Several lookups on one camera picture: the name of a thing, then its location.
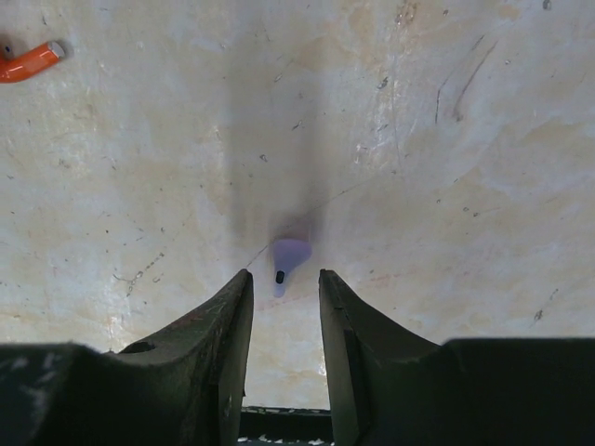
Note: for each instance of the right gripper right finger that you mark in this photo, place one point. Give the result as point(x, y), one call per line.
point(382, 379)

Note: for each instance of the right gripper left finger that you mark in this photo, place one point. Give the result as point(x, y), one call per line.
point(189, 377)

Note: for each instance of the purple earbud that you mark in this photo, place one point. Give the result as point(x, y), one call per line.
point(287, 255)

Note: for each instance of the orange earbud right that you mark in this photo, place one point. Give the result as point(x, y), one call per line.
point(31, 63)

